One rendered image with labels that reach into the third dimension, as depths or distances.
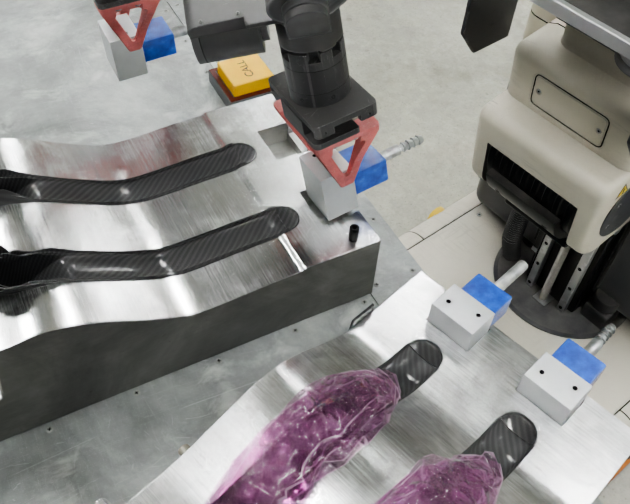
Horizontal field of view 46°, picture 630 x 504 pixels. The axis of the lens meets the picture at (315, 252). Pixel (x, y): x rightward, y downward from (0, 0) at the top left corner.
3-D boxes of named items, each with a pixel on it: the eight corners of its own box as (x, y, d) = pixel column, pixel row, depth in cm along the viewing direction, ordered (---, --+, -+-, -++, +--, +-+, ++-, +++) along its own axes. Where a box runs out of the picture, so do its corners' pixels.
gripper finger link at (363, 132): (327, 211, 72) (312, 134, 65) (295, 172, 77) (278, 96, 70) (388, 182, 73) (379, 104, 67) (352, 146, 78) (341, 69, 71)
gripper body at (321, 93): (317, 146, 66) (303, 75, 61) (269, 94, 73) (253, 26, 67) (380, 118, 67) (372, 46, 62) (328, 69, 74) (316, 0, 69)
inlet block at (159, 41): (207, 31, 94) (202, -8, 90) (222, 51, 92) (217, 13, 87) (107, 59, 91) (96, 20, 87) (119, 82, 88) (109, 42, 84)
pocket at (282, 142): (291, 144, 90) (292, 120, 87) (311, 172, 87) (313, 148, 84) (257, 155, 88) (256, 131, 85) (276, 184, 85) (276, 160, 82)
